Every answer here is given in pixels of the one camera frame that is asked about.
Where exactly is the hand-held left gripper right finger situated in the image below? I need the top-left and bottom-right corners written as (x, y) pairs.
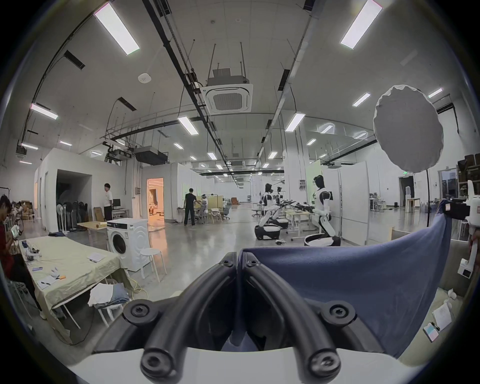
top-left (239, 251), bottom-right (388, 381)

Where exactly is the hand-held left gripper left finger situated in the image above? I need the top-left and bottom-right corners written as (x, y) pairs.
top-left (93, 250), bottom-right (238, 381)

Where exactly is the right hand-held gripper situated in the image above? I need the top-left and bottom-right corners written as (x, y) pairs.
top-left (447, 180), bottom-right (480, 280)

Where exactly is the dark blue shirt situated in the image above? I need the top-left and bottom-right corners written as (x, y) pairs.
top-left (221, 202), bottom-right (453, 359)

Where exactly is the person's right hand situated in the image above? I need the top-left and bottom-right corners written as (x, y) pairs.
top-left (468, 229), bottom-right (480, 263)

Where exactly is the white round stool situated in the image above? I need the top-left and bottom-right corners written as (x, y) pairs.
top-left (140, 247), bottom-right (168, 283)

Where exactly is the bed with beige sheet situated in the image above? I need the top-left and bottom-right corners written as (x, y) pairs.
top-left (390, 227), bottom-right (476, 362)

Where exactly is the white humanoid robot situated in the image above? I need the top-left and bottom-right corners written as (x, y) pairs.
top-left (254, 183), bottom-right (290, 241)
top-left (304, 175), bottom-right (342, 247)

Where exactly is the white washing machine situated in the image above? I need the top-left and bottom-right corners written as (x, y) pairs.
top-left (106, 218), bottom-right (151, 273)

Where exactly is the stack of folded clothes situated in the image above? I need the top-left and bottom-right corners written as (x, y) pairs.
top-left (88, 283), bottom-right (130, 310)

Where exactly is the round white softbox lamp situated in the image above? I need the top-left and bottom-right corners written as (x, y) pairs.
top-left (373, 85), bottom-right (445, 229)

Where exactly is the white paper card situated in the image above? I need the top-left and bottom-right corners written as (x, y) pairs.
top-left (432, 302), bottom-right (454, 331)

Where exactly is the table under beige sheet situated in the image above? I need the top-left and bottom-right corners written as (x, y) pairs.
top-left (18, 235), bottom-right (132, 345)

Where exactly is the wooden table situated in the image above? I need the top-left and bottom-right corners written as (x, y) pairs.
top-left (76, 221), bottom-right (110, 244)

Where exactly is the group of standing fans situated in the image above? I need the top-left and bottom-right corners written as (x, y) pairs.
top-left (56, 202), bottom-right (90, 234)

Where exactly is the yellow cable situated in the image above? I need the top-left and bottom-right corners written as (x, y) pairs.
top-left (127, 272), bottom-right (151, 301)

